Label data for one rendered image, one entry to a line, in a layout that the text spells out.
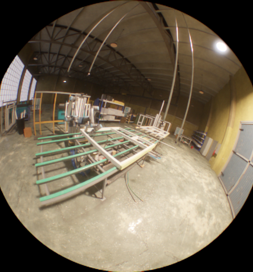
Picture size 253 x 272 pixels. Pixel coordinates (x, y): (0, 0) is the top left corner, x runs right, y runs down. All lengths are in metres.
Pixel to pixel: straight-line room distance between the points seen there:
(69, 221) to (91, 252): 0.63
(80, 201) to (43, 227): 1.01
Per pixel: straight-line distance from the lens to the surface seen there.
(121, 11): 7.56
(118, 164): 1.12
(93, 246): 1.67
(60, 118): 5.56
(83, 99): 2.81
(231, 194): 5.62
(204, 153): 10.19
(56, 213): 1.82
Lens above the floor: 1.64
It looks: 19 degrees down
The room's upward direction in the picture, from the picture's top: 16 degrees clockwise
